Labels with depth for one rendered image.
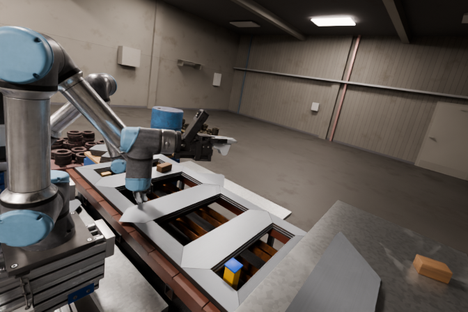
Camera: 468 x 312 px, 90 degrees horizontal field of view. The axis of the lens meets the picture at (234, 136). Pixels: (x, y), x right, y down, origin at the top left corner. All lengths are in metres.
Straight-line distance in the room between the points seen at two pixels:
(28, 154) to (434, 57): 9.98
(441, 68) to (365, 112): 2.45
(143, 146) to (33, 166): 0.26
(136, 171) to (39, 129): 0.25
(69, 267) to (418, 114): 9.68
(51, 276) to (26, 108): 0.60
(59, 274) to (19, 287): 0.11
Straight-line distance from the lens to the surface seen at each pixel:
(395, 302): 1.07
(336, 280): 0.97
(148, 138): 0.71
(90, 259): 1.11
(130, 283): 1.35
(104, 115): 0.83
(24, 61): 0.68
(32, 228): 0.81
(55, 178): 0.91
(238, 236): 1.38
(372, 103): 10.04
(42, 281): 1.09
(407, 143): 9.92
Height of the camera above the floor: 1.65
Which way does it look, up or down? 13 degrees down
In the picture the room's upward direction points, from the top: 10 degrees clockwise
